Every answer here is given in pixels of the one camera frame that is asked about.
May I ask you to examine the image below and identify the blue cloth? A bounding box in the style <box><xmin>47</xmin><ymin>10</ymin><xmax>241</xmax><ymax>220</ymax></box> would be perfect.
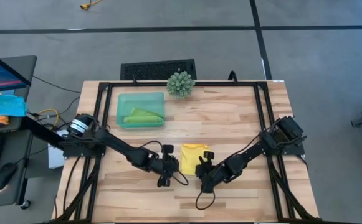
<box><xmin>0</xmin><ymin>93</ymin><xmax>28</xmax><ymax>118</ymax></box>

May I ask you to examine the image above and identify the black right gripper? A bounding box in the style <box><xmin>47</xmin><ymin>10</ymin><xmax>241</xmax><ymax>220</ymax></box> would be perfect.
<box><xmin>194</xmin><ymin>151</ymin><xmax>228</xmax><ymax>193</ymax></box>

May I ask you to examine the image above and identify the grey side desk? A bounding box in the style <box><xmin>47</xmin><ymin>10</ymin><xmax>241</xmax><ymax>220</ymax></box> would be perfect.
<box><xmin>0</xmin><ymin>55</ymin><xmax>37</xmax><ymax>208</ymax></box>

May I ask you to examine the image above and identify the black computer mouse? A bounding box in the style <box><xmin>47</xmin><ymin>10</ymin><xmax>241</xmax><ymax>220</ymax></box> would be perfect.
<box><xmin>0</xmin><ymin>162</ymin><xmax>18</xmax><ymax>192</ymax></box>

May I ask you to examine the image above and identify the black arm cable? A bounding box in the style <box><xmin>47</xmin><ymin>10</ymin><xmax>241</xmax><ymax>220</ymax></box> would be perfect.
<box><xmin>130</xmin><ymin>139</ymin><xmax>189</xmax><ymax>187</ymax></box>
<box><xmin>195</xmin><ymin>189</ymin><xmax>216</xmax><ymax>211</ymax></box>

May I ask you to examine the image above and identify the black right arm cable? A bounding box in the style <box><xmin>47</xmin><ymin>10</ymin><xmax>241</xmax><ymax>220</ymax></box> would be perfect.
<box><xmin>195</xmin><ymin>189</ymin><xmax>216</xmax><ymax>211</ymax></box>

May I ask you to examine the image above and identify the white box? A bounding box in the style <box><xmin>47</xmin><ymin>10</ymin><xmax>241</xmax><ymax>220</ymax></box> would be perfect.
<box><xmin>47</xmin><ymin>129</ymin><xmax>71</xmax><ymax>169</ymax></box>

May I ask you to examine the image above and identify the green plant in patterned pot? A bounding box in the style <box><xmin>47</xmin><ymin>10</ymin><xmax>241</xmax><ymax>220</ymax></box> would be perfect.
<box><xmin>166</xmin><ymin>70</ymin><xmax>196</xmax><ymax>100</ymax></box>

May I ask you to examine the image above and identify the yellow cable loop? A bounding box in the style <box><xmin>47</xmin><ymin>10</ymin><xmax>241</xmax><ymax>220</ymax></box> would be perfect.
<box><xmin>38</xmin><ymin>108</ymin><xmax>59</xmax><ymax>127</ymax></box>

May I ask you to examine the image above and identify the black diagonal beam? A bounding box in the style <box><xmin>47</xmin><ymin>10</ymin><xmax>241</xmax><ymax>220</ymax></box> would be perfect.
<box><xmin>20</xmin><ymin>114</ymin><xmax>66</xmax><ymax>150</ymax></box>

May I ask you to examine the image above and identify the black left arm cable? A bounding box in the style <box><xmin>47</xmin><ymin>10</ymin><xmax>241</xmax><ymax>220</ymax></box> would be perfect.
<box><xmin>130</xmin><ymin>139</ymin><xmax>189</xmax><ymax>187</ymax></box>

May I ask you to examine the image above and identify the green microfiber towel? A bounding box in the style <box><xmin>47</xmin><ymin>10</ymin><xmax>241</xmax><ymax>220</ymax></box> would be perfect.
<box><xmin>123</xmin><ymin>107</ymin><xmax>164</xmax><ymax>124</ymax></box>

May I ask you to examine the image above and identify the teal plastic basket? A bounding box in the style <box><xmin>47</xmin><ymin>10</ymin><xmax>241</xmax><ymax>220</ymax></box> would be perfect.
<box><xmin>116</xmin><ymin>91</ymin><xmax>166</xmax><ymax>129</ymax></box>

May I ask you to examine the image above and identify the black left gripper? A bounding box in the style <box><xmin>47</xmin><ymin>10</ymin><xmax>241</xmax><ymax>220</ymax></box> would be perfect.
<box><xmin>151</xmin><ymin>144</ymin><xmax>182</xmax><ymax>188</ymax></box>

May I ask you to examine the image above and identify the yellow microfiber towel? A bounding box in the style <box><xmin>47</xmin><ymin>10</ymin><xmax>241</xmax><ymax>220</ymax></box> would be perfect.
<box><xmin>179</xmin><ymin>143</ymin><xmax>212</xmax><ymax>177</ymax></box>

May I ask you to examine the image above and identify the black table frame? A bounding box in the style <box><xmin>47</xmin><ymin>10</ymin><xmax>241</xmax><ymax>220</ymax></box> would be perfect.
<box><xmin>51</xmin><ymin>80</ymin><xmax>320</xmax><ymax>224</ymax></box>

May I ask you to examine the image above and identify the black floor vent grate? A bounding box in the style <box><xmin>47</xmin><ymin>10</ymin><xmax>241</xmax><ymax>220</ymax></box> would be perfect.
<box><xmin>120</xmin><ymin>58</ymin><xmax>197</xmax><ymax>81</ymax></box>

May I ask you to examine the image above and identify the yellow floor cable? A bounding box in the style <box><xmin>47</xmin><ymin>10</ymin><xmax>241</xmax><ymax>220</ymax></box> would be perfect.
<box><xmin>80</xmin><ymin>0</ymin><xmax>102</xmax><ymax>10</ymax></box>

